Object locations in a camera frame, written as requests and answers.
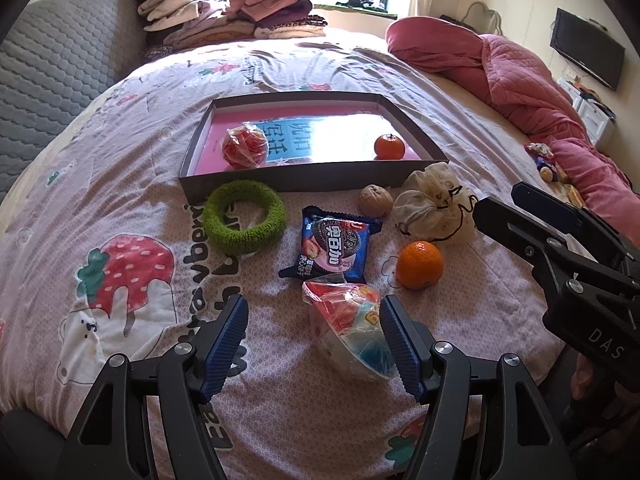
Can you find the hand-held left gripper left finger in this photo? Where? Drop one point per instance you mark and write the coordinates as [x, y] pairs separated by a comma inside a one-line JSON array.
[[225, 352]]

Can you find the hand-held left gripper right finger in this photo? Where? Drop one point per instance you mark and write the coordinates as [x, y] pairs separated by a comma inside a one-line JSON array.
[[400, 352]]

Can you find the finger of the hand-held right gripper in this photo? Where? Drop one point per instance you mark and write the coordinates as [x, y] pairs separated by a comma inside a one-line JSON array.
[[510, 232], [547, 202]]

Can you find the clear snack bag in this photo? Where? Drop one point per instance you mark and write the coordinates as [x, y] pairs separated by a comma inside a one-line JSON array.
[[345, 320]]

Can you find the bright orange tangerine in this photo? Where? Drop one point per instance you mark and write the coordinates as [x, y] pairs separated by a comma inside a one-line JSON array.
[[420, 265]]

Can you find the blue cookie packet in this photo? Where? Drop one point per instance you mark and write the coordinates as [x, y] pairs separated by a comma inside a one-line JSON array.
[[335, 250]]

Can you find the shallow cardboard box pink bottom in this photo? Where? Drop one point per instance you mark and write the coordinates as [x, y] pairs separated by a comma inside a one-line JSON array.
[[300, 179]]

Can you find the person's right hand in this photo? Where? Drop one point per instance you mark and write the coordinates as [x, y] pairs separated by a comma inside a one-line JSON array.
[[585, 377]]

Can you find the yellow snack packet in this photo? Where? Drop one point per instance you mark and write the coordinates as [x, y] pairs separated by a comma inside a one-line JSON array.
[[574, 195]]

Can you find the red white knitted toy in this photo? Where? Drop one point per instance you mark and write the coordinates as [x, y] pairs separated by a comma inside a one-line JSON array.
[[537, 150]]

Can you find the white drawer cabinet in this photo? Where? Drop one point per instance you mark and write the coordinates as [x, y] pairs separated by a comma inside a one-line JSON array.
[[592, 110]]

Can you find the beige bed sheet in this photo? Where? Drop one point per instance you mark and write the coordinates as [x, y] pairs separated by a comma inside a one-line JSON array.
[[480, 110]]

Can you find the pink quilted duvet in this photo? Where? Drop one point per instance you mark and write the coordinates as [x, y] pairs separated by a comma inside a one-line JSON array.
[[525, 75]]

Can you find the small dark orange tangerine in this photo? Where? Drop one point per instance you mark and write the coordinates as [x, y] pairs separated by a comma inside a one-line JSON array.
[[389, 146]]

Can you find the black television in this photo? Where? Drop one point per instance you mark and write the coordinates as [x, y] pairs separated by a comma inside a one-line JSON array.
[[587, 47]]

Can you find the brown bag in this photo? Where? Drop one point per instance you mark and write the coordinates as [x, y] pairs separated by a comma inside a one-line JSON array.
[[452, 20]]

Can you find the strawberry printed bed sheet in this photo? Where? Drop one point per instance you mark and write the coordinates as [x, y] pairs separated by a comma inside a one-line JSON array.
[[125, 170]]

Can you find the dark clothes on windowsill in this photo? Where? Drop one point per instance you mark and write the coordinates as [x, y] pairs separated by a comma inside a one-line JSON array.
[[360, 2]]

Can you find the grey quilted headboard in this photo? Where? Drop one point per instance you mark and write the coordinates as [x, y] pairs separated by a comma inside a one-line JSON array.
[[60, 60]]

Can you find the pile of folded clothes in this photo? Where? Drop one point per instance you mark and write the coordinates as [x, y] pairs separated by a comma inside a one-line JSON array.
[[225, 15]]

